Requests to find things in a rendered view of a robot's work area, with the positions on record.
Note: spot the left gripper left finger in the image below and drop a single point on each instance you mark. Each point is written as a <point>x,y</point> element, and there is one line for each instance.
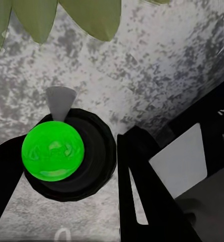
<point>11,169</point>

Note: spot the insectifuge atomizer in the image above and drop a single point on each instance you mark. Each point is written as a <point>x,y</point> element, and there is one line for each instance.
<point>71,153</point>

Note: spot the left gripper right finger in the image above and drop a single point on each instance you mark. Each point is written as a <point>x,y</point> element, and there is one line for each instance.
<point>166,221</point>

